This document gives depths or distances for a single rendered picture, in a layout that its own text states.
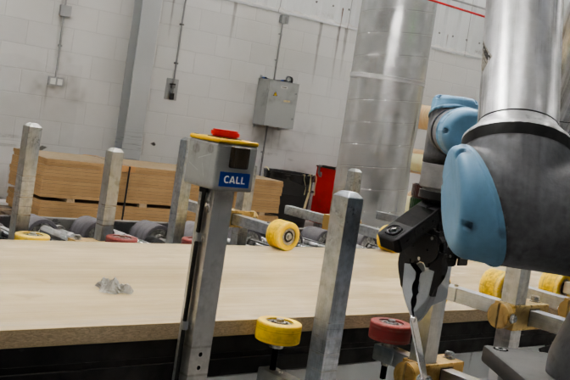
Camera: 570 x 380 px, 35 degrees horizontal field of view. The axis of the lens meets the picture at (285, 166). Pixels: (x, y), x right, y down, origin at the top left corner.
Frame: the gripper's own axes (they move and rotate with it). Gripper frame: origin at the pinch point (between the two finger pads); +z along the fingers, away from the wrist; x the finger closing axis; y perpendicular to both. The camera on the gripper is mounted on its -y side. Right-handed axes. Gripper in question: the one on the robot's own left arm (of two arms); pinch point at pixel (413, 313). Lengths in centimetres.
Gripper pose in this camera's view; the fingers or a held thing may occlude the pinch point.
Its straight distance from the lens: 149.0
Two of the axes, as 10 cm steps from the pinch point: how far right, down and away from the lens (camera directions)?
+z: -1.4, 9.9, 0.6
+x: -6.5, -1.4, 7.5
